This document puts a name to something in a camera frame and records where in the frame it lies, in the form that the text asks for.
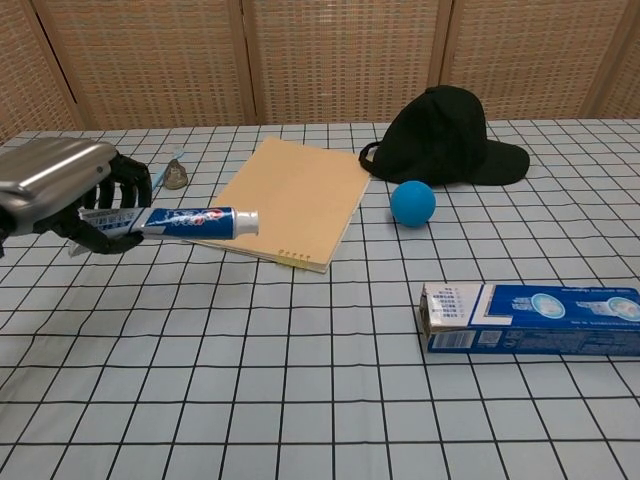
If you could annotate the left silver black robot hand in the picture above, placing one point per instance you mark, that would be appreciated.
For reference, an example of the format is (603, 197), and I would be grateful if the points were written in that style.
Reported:
(50, 175)

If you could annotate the blue white toothpaste tube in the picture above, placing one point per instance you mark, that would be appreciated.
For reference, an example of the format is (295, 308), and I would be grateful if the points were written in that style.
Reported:
(200, 222)

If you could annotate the beige spiral notebook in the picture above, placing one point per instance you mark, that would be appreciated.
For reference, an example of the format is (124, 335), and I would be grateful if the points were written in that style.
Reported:
(295, 200)

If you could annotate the white black checkered tablecloth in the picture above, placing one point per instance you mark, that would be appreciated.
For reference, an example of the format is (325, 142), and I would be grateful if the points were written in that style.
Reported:
(300, 375)

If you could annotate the light blue toothbrush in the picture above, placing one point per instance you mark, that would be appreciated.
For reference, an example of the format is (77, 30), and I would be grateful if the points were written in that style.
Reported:
(158, 177)

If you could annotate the woven wooden folding screen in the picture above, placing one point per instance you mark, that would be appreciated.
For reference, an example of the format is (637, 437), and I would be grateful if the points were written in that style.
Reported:
(320, 55)

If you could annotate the blue toothpaste box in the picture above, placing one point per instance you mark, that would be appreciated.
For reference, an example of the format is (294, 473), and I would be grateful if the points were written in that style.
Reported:
(540, 320)

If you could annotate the black baseball cap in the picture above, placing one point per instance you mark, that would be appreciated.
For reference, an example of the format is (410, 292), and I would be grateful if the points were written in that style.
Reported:
(440, 135)

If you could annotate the blue rubber ball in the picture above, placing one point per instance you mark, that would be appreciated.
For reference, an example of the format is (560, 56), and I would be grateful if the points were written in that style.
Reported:
(413, 204)

